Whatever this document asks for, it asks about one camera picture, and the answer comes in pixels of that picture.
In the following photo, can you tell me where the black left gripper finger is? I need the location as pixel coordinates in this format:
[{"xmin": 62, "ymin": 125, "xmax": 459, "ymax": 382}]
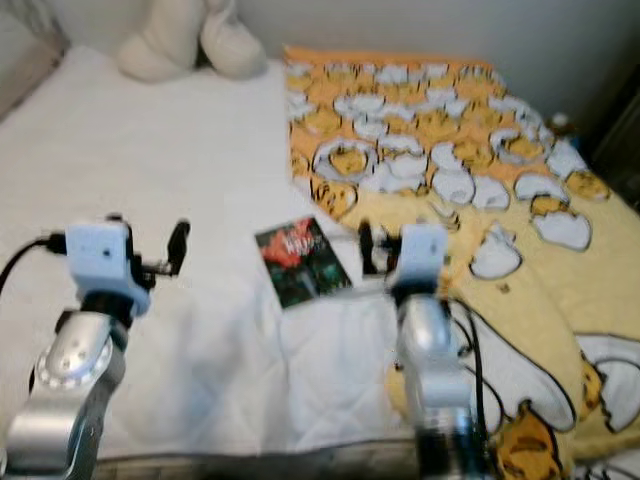
[{"xmin": 167, "ymin": 219, "xmax": 192, "ymax": 277}]

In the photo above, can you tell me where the dark red-green cover book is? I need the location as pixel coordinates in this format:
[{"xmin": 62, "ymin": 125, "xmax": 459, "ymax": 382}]
[{"xmin": 255, "ymin": 218, "xmax": 352, "ymax": 310}]

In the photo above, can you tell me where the yellow egg cartoon print blanket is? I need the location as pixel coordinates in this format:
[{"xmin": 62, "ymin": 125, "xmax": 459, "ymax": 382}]
[{"xmin": 282, "ymin": 45, "xmax": 640, "ymax": 480}]

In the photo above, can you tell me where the white quilted mattress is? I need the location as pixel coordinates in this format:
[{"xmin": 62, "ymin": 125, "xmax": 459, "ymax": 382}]
[{"xmin": 0, "ymin": 45, "xmax": 423, "ymax": 480}]

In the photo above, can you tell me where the cream plush toy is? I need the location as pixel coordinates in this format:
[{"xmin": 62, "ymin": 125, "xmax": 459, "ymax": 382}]
[{"xmin": 115, "ymin": 0, "xmax": 270, "ymax": 84}]

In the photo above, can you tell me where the blue bottle with pale cap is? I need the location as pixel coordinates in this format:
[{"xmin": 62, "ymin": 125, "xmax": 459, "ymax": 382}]
[{"xmin": 548, "ymin": 115, "xmax": 577, "ymax": 142}]

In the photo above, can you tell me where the dark cabinet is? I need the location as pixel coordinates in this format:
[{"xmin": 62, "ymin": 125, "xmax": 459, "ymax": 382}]
[{"xmin": 585, "ymin": 88, "xmax": 640, "ymax": 213}]

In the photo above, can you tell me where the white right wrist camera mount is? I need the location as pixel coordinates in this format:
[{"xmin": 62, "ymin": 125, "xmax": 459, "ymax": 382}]
[{"xmin": 395, "ymin": 222, "xmax": 450, "ymax": 297}]

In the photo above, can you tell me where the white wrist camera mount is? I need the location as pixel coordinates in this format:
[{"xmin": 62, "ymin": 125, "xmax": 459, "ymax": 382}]
[
  {"xmin": 65, "ymin": 220, "xmax": 152, "ymax": 307},
  {"xmin": 395, "ymin": 222, "xmax": 450, "ymax": 297}
]

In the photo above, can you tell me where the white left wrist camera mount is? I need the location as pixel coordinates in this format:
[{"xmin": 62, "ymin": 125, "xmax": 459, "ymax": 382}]
[{"xmin": 65, "ymin": 220, "xmax": 152, "ymax": 307}]

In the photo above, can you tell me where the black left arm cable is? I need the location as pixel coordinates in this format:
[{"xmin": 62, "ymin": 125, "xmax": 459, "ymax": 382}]
[{"xmin": 0, "ymin": 234, "xmax": 70, "ymax": 293}]

